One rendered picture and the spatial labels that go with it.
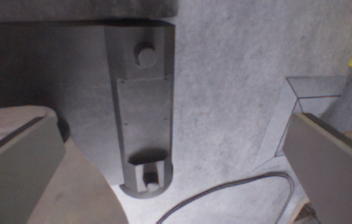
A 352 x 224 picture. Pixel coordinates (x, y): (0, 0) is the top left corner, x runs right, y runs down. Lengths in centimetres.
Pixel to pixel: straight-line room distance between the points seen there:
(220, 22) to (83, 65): 45
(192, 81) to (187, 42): 14
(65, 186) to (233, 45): 64
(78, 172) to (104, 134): 23
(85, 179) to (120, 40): 26
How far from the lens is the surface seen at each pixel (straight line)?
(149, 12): 43
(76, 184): 31
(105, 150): 58
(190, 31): 67
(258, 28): 80
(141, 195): 69
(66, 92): 50
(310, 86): 108
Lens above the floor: 62
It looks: 56 degrees down
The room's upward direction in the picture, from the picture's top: 149 degrees clockwise
